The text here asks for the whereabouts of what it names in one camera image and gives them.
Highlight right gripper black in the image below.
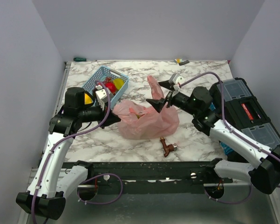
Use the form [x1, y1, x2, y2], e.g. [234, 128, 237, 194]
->
[146, 80, 198, 117]

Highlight green handled screwdriver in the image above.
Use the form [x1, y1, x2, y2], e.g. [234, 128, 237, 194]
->
[73, 57, 97, 62]

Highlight yellow fake fruit right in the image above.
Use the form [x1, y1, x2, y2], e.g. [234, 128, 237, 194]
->
[112, 78, 125, 91]

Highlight black tool box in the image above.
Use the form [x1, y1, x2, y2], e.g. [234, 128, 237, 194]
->
[209, 78, 280, 149]

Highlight blue plastic basket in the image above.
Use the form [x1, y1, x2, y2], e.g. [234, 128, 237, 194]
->
[82, 66, 129, 109]

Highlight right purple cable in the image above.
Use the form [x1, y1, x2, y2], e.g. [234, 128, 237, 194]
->
[179, 71, 280, 205]

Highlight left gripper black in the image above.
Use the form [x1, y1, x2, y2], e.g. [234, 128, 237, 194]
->
[79, 99, 121, 129]

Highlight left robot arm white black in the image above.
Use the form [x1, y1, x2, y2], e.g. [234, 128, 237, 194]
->
[16, 86, 120, 224]

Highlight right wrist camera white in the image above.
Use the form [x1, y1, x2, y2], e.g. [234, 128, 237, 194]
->
[168, 73, 185, 91]

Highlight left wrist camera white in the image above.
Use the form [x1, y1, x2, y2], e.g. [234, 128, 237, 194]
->
[95, 85, 113, 109]

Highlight brown brass faucet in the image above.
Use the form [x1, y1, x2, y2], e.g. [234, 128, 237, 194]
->
[160, 137, 177, 157]

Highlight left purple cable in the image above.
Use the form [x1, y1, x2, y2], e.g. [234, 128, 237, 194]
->
[30, 80, 124, 224]

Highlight pink plastic bag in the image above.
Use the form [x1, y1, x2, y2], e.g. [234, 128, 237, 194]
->
[112, 75, 180, 140]

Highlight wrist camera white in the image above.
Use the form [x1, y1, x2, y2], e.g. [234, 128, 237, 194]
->
[168, 73, 185, 91]
[95, 85, 113, 109]

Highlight small red fake fruit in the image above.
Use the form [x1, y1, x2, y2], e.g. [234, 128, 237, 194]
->
[105, 82, 117, 94]

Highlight small yellow black tool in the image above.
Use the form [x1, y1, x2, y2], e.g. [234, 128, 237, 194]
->
[175, 58, 189, 66]

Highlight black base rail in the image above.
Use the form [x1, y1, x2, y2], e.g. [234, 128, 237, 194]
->
[60, 161, 234, 194]

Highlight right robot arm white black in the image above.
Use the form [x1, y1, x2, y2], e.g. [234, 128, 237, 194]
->
[147, 86, 280, 195]

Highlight purple cable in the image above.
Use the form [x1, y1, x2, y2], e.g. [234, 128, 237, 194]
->
[179, 71, 280, 205]
[30, 80, 124, 224]

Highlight fake purple grapes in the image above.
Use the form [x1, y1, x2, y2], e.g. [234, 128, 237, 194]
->
[103, 77, 112, 84]

